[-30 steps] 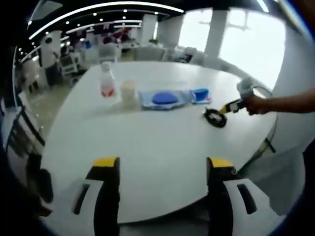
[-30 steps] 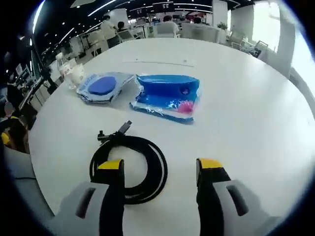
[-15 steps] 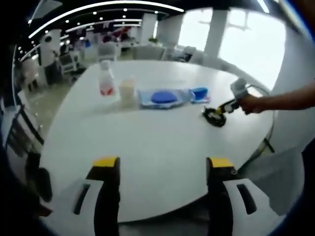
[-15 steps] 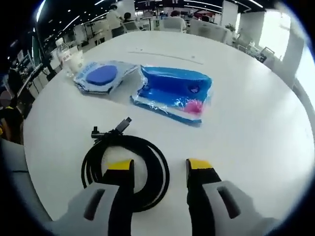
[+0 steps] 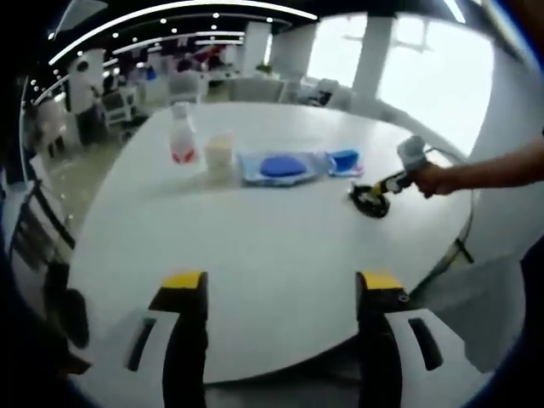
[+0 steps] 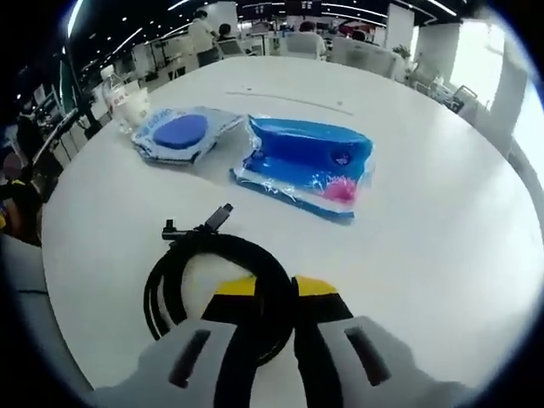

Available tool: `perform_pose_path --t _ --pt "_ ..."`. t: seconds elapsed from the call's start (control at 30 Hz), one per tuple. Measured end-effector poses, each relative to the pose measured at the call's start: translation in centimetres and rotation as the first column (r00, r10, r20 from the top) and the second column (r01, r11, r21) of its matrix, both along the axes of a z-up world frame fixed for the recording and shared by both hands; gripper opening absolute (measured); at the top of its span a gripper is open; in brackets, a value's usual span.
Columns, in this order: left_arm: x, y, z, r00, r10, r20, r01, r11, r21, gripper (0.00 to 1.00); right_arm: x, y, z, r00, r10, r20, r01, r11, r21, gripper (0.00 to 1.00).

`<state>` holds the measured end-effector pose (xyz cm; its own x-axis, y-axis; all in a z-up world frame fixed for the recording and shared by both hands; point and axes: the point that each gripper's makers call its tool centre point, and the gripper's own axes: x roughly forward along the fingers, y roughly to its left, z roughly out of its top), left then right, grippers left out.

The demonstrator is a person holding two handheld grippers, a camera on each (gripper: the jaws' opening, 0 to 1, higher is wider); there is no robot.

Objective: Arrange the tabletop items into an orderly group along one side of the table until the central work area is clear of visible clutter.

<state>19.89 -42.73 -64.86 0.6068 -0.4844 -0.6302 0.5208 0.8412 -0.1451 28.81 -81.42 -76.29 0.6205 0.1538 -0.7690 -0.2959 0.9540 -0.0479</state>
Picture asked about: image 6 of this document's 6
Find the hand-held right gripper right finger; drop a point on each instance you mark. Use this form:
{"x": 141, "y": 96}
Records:
{"x": 382, "y": 374}

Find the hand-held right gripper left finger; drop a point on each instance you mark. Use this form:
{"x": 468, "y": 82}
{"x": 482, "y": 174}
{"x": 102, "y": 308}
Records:
{"x": 170, "y": 374}

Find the rectangular blue sponge pack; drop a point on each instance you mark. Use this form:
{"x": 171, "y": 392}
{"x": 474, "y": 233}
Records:
{"x": 297, "y": 149}

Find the round blue sponge pack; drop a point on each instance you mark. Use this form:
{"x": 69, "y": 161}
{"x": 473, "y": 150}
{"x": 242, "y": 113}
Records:
{"x": 180, "y": 129}

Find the paper cup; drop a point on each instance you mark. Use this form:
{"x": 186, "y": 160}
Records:
{"x": 136, "y": 106}

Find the clear red-label water bottle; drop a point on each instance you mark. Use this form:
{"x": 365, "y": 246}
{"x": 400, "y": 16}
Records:
{"x": 115, "y": 100}

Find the white tabletop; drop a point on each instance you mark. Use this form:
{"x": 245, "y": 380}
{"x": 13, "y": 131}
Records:
{"x": 425, "y": 234}

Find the grey office chair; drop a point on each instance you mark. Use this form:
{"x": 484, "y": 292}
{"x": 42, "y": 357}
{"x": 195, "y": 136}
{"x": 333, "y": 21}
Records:
{"x": 463, "y": 98}

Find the dark metal pole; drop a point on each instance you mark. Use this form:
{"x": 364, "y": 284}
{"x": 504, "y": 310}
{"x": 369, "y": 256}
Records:
{"x": 78, "y": 76}

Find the potted plant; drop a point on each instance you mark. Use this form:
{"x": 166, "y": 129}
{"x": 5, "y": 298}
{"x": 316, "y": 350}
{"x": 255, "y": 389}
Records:
{"x": 401, "y": 51}

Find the white pillar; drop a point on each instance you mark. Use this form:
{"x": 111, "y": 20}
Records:
{"x": 399, "y": 25}

